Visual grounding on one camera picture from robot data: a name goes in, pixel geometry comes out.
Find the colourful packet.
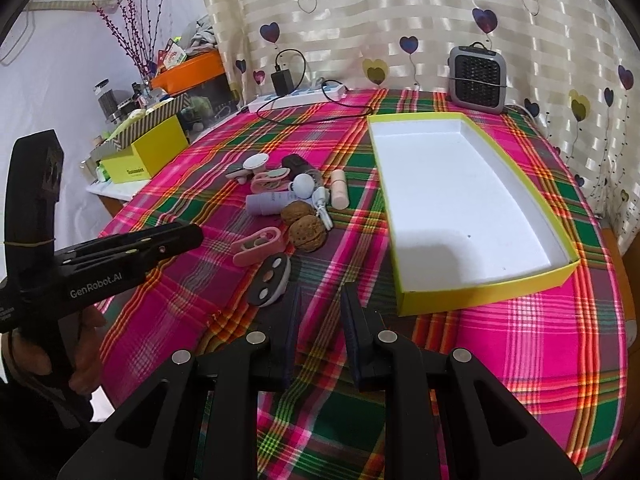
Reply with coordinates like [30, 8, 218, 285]
[157, 37, 188, 68]

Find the white ball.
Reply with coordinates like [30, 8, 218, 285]
[291, 174, 317, 200]

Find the brown walnut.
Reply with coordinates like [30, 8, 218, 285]
[289, 215, 328, 252]
[280, 201, 317, 226]

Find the glass jar black lid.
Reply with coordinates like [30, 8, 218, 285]
[94, 78, 121, 123]

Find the black power adapter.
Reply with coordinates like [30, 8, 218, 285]
[271, 62, 296, 97]

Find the black oval palette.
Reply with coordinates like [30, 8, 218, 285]
[246, 253, 292, 307]

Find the grey plug cable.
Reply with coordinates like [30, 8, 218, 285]
[307, 77, 346, 96]

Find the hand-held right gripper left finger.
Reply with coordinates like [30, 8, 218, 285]
[57, 287, 303, 480]

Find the yellow-green cardboard box tray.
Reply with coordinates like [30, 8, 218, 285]
[366, 112, 581, 317]

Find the white power strip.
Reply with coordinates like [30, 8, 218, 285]
[248, 84, 348, 111]

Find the person's left hand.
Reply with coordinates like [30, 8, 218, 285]
[69, 305, 108, 401]

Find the white usb cable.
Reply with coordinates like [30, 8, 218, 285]
[310, 186, 335, 231]

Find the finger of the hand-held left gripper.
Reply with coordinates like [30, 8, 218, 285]
[114, 223, 203, 246]
[56, 236, 204, 282]

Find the grey portable heater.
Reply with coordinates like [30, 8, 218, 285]
[446, 42, 507, 111]

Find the pink green plaid tablecloth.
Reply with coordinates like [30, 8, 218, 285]
[97, 87, 628, 480]

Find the vase with purple branches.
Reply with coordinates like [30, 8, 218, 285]
[90, 0, 173, 78]

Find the yellow box striped lid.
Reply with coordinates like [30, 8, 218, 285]
[92, 94, 191, 185]

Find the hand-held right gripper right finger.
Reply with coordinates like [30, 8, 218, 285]
[340, 282, 583, 480]

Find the orange lidded storage box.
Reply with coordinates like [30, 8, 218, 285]
[150, 50, 238, 111]

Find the beige lipstick tube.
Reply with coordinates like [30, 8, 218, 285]
[330, 170, 349, 211]

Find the beige wall rail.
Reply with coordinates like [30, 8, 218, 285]
[22, 0, 121, 13]

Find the green plush toy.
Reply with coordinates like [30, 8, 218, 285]
[182, 97, 221, 126]

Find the lilac cream tube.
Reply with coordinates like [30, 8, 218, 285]
[245, 192, 293, 217]

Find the grey white cloth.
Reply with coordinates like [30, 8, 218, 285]
[187, 17, 221, 53]

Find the white round compact mirror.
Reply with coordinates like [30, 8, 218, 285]
[225, 154, 271, 181]

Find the white side table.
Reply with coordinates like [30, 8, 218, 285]
[85, 110, 241, 206]

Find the black trimmer clear cap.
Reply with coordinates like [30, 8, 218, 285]
[281, 154, 323, 186]

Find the heart-print striped curtain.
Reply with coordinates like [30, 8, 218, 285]
[192, 0, 640, 256]

